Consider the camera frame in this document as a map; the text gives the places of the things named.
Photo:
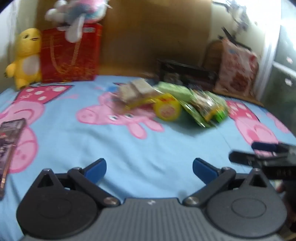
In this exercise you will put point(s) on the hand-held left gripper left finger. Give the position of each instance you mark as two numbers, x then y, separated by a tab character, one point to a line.
96	170

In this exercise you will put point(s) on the wood pattern wall sheet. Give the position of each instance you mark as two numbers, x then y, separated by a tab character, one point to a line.
150	34

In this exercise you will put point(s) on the smartphone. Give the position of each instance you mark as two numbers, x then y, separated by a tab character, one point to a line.
9	143

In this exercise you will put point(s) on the pastel plush toy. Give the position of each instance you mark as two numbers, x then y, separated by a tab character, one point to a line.
76	11

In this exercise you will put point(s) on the red gift bag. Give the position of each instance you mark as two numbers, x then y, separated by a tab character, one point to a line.
69	58

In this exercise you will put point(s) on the wooden chair back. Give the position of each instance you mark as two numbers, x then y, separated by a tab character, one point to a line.
211	55

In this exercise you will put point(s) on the yellow plush duck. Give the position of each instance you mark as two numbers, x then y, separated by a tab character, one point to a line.
25	58

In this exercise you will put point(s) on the beige cracker packet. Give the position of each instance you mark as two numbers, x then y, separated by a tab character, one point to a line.
136	89

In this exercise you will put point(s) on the yellow round snack pack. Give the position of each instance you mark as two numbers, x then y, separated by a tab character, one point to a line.
167	109

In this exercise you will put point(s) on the black tin box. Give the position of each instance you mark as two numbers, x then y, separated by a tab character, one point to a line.
185	71

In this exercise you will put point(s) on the frosted glass window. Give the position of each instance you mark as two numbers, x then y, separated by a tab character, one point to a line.
282	76

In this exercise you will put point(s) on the bright green snack packet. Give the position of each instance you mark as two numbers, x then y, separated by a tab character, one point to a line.
220	111

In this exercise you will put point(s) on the green printed snack packet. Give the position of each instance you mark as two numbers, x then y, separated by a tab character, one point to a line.
201	106

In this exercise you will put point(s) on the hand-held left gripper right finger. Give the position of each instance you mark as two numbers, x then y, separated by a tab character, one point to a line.
203	170

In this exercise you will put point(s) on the light green snack packet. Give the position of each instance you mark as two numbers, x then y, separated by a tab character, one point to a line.
175	91

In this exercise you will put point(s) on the printed cartoon bed sheet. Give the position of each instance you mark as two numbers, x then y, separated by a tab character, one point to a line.
69	139

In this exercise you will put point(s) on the black tape strip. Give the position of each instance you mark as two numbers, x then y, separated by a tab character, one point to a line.
242	45
227	34

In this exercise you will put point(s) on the red yellow snack packet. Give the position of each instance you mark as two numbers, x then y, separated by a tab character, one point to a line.
143	103

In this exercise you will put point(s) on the large pink snack bag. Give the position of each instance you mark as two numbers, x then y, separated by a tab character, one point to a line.
238	69

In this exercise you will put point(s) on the woven wooden mat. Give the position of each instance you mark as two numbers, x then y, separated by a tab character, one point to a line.
252	98

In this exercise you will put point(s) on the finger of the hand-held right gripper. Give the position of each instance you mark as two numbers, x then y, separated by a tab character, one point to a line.
242	158
263	146

